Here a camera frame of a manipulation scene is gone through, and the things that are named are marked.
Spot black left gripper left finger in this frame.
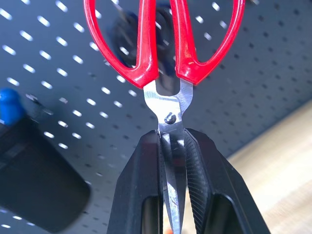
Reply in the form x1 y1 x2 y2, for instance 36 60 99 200
106 130 169 234

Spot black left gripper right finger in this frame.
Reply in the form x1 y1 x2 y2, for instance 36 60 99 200
183 128 272 234

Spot red handled scissors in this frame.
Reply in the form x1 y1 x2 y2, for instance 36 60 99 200
82 0 246 234

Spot dark grey pegboard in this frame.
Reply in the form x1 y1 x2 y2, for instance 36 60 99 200
0 0 312 234

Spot blue and black tool handle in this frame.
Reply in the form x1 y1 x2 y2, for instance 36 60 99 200
0 88 93 233

